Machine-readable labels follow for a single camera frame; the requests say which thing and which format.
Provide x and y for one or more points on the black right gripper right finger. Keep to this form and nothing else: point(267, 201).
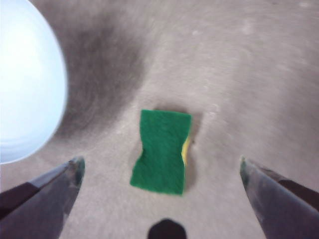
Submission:
point(281, 204)

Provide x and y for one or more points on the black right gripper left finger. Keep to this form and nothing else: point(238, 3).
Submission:
point(37, 204)

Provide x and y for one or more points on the light blue round plate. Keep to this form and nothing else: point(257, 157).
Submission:
point(27, 82)

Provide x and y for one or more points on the green and yellow sponge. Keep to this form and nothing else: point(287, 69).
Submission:
point(162, 154)

